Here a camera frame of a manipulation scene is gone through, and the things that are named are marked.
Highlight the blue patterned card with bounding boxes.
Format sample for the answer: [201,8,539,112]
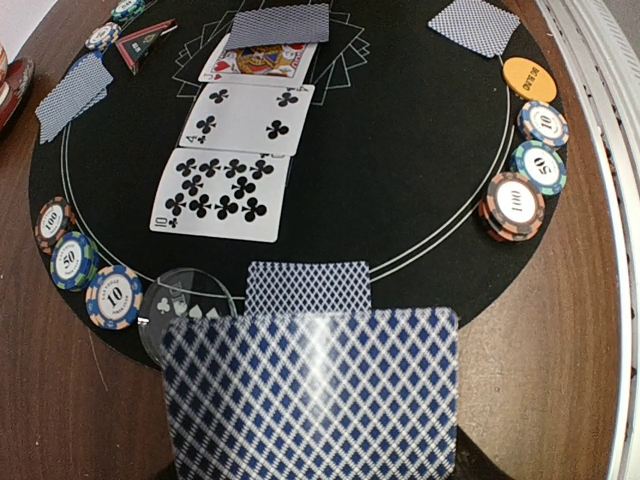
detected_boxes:
[149,148,290,243]

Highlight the grey dealer button disc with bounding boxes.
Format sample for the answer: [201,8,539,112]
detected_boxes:
[137,267,237,367]

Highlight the dark red saucer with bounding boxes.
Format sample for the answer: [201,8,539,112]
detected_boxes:
[1,57,35,129]

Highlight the red black triangle marker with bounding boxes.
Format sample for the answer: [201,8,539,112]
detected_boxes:
[116,19,177,75]

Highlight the single grey playing card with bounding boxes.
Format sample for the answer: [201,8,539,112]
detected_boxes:
[36,53,113,144]

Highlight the orange black chips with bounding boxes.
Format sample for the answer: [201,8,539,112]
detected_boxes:
[34,196,76,255]
[478,172,545,242]

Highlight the orange big blind button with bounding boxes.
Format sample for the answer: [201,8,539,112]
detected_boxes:
[502,57,557,103]

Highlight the green chips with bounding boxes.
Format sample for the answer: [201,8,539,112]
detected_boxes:
[50,231,100,292]
[510,140,567,196]
[111,0,146,22]

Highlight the blue cream chips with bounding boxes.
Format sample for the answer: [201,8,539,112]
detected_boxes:
[85,22,121,51]
[85,265,143,330]
[517,100,570,150]

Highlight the black round poker mat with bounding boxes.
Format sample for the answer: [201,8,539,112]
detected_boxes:
[29,1,538,323]

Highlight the front aluminium rail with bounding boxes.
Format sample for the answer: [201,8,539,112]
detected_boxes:
[534,0,640,480]

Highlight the four of clubs card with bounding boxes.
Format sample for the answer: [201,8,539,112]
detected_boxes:
[178,83,315,156]

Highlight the jack of hearts card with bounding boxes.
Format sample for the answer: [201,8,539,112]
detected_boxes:
[198,34,318,87]

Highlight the grey playing card deck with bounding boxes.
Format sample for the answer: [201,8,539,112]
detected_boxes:
[161,307,458,479]

